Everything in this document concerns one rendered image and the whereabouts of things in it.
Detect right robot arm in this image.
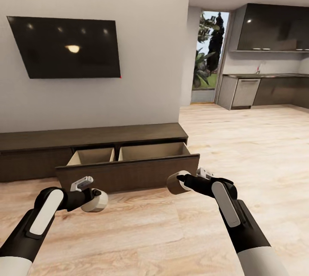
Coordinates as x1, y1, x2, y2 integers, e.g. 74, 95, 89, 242
176, 167, 290, 276

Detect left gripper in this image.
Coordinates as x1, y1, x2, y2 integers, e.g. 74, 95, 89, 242
67, 188, 102, 211

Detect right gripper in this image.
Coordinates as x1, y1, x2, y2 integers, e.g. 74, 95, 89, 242
176, 174, 205, 194

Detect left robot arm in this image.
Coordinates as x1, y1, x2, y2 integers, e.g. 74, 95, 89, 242
0, 176, 102, 276

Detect pillar candle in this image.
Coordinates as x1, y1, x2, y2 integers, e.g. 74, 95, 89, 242
81, 191, 108, 213
167, 170, 191, 195

